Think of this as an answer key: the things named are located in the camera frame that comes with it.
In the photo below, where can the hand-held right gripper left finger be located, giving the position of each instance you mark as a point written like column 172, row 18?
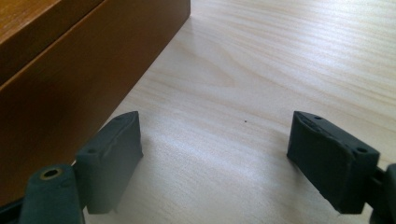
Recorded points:
column 107, row 168

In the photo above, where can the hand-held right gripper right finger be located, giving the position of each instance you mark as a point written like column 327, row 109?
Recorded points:
column 330, row 165

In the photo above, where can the brown wooden box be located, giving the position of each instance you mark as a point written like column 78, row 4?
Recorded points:
column 62, row 87

